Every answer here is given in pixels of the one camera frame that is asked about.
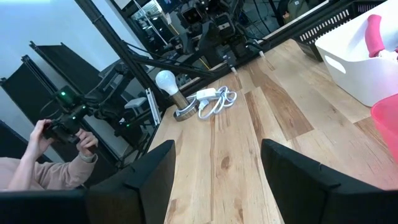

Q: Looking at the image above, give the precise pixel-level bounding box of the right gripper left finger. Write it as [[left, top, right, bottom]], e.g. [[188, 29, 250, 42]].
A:
[[88, 139, 177, 224]]

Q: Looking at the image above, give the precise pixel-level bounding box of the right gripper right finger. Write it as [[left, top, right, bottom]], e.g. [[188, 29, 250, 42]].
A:
[[260, 139, 358, 224]]

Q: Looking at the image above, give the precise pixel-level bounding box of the person's hand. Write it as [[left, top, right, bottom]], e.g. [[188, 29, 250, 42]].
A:
[[27, 119, 54, 158], [76, 129, 99, 156]]

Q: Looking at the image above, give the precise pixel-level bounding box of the person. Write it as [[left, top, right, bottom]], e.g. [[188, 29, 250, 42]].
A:
[[0, 119, 99, 191], [276, 0, 312, 24]]

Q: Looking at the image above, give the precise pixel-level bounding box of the black mesh basket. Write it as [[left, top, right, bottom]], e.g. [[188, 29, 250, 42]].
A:
[[292, 0, 386, 62]]

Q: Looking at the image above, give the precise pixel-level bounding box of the pink plastic bin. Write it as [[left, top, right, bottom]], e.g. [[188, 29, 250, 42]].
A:
[[370, 93, 398, 156]]

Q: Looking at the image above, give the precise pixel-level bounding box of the white plastic bin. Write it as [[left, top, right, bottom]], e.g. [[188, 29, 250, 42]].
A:
[[315, 0, 398, 108]]

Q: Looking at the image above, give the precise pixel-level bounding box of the black folding panel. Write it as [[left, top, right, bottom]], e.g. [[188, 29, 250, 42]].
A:
[[0, 55, 63, 125], [29, 42, 105, 94]]

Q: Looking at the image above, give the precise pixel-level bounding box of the white inline cable switch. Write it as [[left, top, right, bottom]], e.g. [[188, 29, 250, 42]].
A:
[[195, 88, 218, 101]]

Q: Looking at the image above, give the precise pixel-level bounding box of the white lamp cable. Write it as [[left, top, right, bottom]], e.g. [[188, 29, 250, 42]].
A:
[[186, 86, 238, 121]]

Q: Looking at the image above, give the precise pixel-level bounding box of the silver frame bracket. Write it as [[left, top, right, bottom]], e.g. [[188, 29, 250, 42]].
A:
[[145, 87, 162, 126]]

